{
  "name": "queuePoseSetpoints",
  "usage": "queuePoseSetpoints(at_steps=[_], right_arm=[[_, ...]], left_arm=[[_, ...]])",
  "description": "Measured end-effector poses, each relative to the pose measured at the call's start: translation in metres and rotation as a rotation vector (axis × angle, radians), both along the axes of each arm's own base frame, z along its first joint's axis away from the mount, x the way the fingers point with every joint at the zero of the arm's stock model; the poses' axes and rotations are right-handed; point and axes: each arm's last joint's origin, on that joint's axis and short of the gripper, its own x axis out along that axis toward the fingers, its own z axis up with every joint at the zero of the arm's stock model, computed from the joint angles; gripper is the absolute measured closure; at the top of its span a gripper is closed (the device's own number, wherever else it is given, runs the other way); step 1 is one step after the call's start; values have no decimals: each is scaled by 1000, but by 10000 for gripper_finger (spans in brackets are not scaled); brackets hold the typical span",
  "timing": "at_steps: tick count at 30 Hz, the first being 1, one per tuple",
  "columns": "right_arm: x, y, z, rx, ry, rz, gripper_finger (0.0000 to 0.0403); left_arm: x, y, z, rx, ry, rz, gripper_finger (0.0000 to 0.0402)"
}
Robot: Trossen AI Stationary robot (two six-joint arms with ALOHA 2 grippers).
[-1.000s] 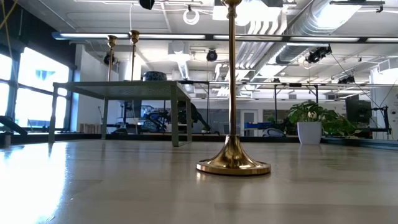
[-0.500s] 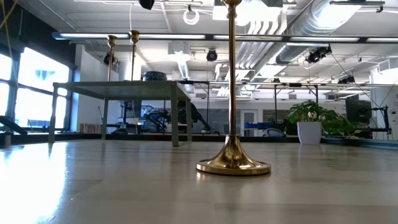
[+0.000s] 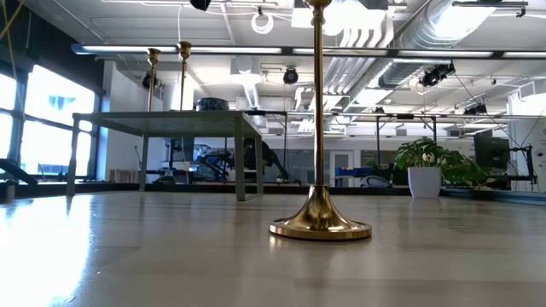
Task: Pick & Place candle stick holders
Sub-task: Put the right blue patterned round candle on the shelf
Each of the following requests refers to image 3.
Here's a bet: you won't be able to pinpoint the overhead bar with light strips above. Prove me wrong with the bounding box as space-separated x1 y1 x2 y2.
70 42 546 61

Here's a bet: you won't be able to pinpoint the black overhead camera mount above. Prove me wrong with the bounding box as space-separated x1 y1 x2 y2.
418 61 456 89

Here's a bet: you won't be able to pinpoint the silver ventilation duct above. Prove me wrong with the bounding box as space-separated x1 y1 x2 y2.
377 0 500 89

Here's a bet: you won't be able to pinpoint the white coiled cable ring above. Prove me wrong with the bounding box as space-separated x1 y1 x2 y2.
250 11 276 35

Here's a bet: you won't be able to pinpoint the blue storage bin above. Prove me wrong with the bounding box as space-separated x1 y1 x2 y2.
334 166 375 178

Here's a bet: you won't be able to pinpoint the green plant in white pot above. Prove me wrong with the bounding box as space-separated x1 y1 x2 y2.
392 137 496 200

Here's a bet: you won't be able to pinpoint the green perforated metal shelf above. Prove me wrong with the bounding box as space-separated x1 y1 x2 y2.
66 110 264 202

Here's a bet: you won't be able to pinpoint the gold candlestick holder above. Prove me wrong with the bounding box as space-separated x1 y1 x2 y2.
146 47 162 113
269 0 373 242
177 40 193 112

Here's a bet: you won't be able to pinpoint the black computer monitor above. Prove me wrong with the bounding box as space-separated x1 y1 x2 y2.
473 130 512 170

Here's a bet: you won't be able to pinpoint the blue patterned candle tin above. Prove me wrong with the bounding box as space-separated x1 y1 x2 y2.
196 97 230 113

